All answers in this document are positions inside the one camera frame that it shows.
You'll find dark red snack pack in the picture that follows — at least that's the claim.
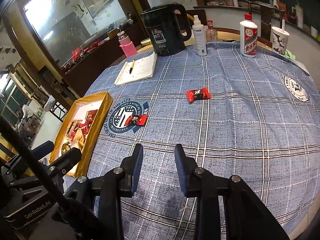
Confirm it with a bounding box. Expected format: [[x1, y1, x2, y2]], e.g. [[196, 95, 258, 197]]
[[68, 109, 98, 141]]

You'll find gold cardboard tray box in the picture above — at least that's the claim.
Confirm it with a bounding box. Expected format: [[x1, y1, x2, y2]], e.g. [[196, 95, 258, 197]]
[[49, 92, 113, 178]]

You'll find blue plaid tablecloth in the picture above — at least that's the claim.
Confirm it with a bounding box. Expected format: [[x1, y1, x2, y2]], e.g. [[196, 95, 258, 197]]
[[85, 42, 319, 239]]

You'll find small red black candy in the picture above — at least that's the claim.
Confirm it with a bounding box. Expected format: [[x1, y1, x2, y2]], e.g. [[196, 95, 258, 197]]
[[186, 87, 210, 102]]

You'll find white notebook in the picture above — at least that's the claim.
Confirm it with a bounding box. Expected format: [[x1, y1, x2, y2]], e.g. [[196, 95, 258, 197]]
[[114, 53, 157, 86]]

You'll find black yellow pen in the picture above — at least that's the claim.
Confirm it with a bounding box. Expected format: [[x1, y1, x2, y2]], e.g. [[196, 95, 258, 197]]
[[129, 60, 135, 74]]

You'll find pink sleeved bottle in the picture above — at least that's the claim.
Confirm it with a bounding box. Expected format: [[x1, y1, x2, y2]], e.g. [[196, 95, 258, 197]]
[[117, 31, 137, 57]]

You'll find black electric kettle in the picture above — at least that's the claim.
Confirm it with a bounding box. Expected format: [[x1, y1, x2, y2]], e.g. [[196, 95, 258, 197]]
[[142, 3, 192, 56]]

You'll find small clear glass jar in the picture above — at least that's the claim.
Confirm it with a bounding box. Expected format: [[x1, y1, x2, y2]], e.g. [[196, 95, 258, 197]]
[[206, 20, 218, 42]]

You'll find white patterned paper cup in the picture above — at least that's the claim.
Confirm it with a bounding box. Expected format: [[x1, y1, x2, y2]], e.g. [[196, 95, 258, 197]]
[[271, 27, 290, 55]]

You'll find white spray bottle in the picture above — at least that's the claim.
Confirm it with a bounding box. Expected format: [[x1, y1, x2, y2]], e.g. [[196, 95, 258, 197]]
[[193, 15, 208, 56]]

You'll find wooden chair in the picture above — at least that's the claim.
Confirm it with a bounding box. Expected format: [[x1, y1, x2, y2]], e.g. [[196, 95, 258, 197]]
[[245, 0, 285, 41]]

